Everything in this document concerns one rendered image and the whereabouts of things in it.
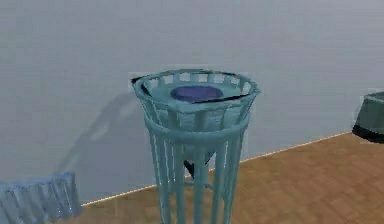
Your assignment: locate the dark green bin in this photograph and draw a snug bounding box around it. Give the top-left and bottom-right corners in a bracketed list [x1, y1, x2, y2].
[351, 91, 384, 145]

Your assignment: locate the pale blue ribbed bin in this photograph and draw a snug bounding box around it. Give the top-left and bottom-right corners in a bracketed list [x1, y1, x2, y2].
[0, 171, 83, 224]

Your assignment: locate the green slatted garbage container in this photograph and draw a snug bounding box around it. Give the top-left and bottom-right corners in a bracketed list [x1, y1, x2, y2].
[130, 68, 262, 224]

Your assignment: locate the blue garbage can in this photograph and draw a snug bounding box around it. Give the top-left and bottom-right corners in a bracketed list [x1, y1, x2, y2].
[170, 85, 224, 104]

